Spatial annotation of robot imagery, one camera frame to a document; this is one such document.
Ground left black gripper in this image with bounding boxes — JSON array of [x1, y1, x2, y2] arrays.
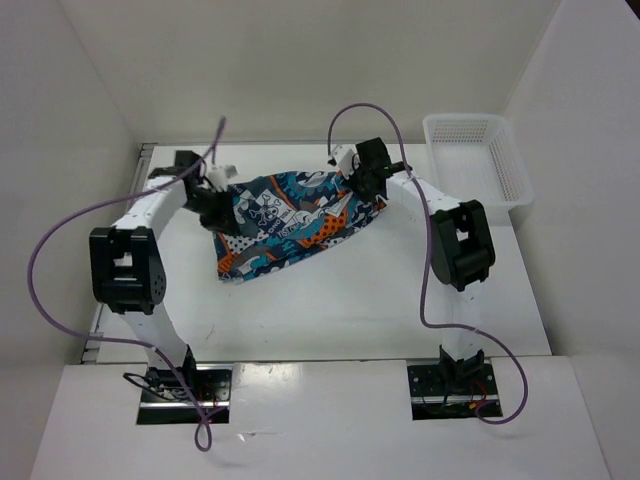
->
[[182, 186, 242, 236]]

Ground colourful patterned shorts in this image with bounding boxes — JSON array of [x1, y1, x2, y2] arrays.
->
[[213, 171, 386, 282]]

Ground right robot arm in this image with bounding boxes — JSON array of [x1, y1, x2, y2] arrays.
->
[[331, 138, 496, 393]]

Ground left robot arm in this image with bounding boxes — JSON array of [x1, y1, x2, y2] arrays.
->
[[89, 150, 239, 400]]

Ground white plastic basket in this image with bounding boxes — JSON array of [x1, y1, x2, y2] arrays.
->
[[423, 113, 534, 211]]

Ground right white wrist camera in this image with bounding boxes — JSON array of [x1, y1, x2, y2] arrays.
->
[[328, 145, 356, 179]]

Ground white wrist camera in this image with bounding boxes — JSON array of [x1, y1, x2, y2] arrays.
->
[[207, 165, 238, 191], [328, 145, 356, 179]]

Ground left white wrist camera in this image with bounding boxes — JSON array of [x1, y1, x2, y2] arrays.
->
[[207, 165, 238, 191]]

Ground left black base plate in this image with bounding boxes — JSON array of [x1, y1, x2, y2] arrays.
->
[[123, 363, 233, 425]]

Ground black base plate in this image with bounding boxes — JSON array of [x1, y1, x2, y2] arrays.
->
[[407, 360, 503, 421], [123, 363, 233, 425]]

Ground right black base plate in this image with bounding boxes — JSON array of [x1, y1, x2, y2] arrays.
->
[[407, 360, 503, 421]]

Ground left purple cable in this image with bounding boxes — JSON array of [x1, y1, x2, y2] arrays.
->
[[26, 116, 228, 451]]

